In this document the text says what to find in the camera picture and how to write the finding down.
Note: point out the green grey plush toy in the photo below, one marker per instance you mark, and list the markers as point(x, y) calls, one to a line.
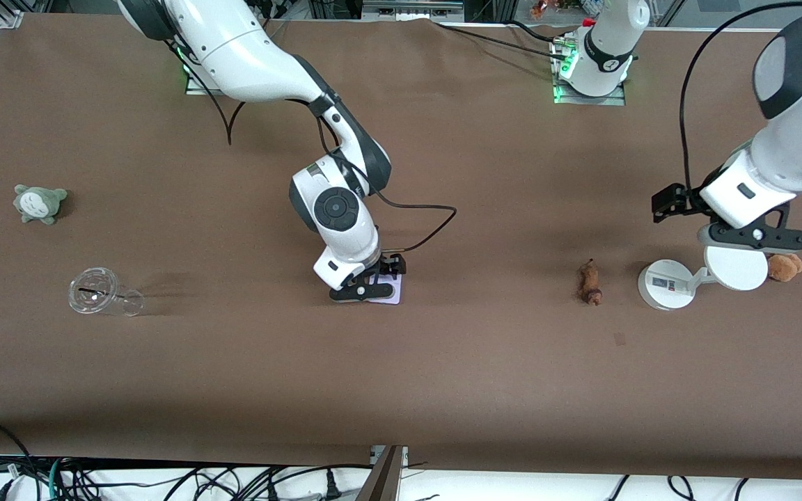
point(37, 205)

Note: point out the brown table cover sheet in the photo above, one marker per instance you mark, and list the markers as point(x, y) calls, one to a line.
point(512, 174)

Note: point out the lavender card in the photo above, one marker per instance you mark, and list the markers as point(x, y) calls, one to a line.
point(390, 298)

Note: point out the aluminium frame corner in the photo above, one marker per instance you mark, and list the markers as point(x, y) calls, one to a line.
point(11, 17)

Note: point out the white round desk lamp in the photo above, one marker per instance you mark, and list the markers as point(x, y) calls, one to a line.
point(665, 285)

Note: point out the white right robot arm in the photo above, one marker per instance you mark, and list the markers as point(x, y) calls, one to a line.
point(234, 49)

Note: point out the aluminium post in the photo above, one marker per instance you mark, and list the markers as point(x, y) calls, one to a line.
point(383, 480)

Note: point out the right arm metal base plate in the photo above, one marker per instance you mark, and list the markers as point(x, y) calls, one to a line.
point(199, 89)

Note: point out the brown plush bear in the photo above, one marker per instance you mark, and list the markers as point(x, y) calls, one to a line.
point(784, 268)

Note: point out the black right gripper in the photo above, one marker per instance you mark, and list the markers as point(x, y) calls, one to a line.
point(390, 266)

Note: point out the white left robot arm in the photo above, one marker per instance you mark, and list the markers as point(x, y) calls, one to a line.
point(791, 139)

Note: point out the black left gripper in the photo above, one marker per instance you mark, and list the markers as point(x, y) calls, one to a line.
point(688, 200)

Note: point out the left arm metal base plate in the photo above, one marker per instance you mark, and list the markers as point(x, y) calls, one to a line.
point(610, 101)

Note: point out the black power plug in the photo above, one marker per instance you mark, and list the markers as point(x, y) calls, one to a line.
point(332, 487)

